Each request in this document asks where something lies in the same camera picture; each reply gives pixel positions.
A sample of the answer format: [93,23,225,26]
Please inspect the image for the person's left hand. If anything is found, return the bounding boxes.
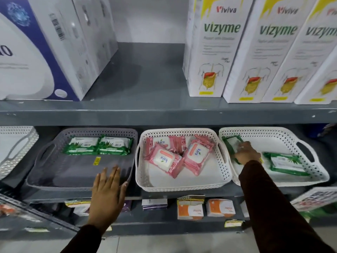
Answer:
[88,167,129,231]

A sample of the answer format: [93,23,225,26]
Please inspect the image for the person's right hand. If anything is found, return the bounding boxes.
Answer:
[234,141,262,165]

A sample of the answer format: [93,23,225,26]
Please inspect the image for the green wet wipes packet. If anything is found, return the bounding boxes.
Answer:
[263,152,310,177]
[222,135,244,165]

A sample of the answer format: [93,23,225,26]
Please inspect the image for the person's left forearm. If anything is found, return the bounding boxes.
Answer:
[61,224,104,253]

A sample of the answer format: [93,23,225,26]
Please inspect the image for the person's right forearm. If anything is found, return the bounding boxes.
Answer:
[238,160,336,253]

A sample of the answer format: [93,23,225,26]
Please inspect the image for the green leaf-print wipes packet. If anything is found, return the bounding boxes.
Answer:
[97,135,133,156]
[63,136,100,156]

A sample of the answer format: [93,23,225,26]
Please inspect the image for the grey perforated plastic tray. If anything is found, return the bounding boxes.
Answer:
[25,128,138,192]

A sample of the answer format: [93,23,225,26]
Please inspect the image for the pink wet wipes packet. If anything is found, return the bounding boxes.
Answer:
[182,139,214,177]
[148,143,185,179]
[168,135,190,155]
[144,136,172,159]
[194,134,216,148]

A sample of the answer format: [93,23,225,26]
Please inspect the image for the white perforated plastic tray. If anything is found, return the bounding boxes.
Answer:
[135,128,233,193]
[0,126,39,180]
[219,126,330,187]

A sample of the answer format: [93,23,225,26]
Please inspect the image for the white and yellow small box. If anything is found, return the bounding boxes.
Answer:
[65,200,91,217]

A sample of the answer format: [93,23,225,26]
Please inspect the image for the orange and white small box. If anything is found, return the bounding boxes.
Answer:
[206,199,236,218]
[177,195,205,221]

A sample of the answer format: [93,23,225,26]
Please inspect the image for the yellow shelf tag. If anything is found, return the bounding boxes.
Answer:
[224,219,244,228]

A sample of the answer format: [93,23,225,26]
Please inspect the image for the grey metal shelf unit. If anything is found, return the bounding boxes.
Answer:
[0,42,337,237]

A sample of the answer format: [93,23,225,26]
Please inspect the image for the white printed carton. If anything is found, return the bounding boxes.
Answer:
[290,186,337,213]

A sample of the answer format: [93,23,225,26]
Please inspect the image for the tall white stomach-print box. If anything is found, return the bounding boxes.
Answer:
[262,0,337,103]
[182,0,256,98]
[294,46,337,105]
[222,0,319,103]

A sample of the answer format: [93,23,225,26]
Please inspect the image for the white large carton box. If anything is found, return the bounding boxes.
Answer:
[71,0,119,77]

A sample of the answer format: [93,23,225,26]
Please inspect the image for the blue and white large box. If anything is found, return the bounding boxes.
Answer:
[0,0,99,102]

